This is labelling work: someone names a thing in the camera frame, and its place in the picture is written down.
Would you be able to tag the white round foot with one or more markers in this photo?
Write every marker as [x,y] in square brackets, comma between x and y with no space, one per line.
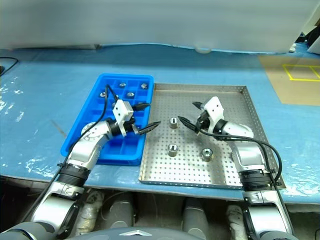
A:
[203,50]

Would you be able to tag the white backdrop sheet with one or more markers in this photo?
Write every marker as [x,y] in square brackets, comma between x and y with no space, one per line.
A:
[150,22]

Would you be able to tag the dark object behind backdrop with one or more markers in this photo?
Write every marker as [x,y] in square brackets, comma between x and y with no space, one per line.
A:
[312,37]

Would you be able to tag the yellow tape marking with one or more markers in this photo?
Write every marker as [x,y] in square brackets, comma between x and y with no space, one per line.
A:
[287,72]

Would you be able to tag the dark grey rounded shape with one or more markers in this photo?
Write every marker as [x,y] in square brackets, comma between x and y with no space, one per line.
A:
[117,207]
[195,215]

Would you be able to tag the grey metal bar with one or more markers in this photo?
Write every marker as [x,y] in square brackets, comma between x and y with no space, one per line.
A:
[75,46]

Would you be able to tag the blue plastic compartment tray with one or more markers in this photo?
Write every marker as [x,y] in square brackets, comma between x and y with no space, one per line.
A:
[130,150]

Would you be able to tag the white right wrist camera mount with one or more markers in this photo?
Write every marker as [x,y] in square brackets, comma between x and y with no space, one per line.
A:
[213,107]

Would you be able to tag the grey robot torso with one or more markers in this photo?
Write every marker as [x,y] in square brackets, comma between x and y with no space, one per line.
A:
[135,233]

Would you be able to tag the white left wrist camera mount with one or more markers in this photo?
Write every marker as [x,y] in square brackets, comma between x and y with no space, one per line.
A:
[120,110]

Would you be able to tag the perforated metal tray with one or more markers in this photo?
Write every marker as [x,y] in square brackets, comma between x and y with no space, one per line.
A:
[185,170]

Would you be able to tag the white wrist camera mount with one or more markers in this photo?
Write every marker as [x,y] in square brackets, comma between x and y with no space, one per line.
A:
[120,110]
[213,107]

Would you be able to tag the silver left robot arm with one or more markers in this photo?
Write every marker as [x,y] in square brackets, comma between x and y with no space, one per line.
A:
[85,152]

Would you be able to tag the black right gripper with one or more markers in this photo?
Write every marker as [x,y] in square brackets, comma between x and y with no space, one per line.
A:
[202,121]

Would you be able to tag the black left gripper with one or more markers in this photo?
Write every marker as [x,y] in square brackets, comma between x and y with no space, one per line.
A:
[130,125]

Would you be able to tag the brown cardboard sheet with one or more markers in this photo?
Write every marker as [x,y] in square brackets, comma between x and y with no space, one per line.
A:
[287,92]

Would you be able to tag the pale wrapped cylinder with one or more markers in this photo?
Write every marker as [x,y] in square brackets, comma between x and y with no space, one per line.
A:
[90,212]
[235,220]

